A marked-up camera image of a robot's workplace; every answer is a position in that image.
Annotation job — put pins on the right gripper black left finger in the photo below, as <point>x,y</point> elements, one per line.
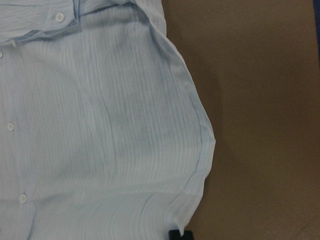
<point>174,235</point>

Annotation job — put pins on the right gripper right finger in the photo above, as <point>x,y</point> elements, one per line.
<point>188,235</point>

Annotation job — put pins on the light blue button shirt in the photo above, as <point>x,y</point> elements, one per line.
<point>102,133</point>

